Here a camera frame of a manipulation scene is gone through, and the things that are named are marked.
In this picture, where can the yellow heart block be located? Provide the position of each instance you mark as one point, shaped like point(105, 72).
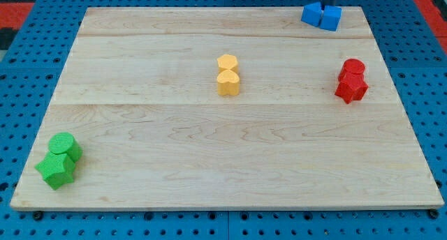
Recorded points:
point(228, 83)

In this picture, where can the green star block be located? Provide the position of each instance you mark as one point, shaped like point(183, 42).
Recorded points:
point(56, 170)

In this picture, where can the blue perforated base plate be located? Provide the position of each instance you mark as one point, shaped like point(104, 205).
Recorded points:
point(33, 63)

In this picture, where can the red star block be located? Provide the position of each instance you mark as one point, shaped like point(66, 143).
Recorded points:
point(351, 87)

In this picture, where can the wooden board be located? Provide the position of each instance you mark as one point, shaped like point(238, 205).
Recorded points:
point(139, 94)

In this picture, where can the green cylinder block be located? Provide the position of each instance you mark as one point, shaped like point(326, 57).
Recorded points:
point(65, 143)

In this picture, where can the red cylinder block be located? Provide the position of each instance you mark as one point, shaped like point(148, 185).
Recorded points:
point(351, 66)

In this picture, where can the blue cube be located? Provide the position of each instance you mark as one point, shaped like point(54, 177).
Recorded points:
point(330, 18)

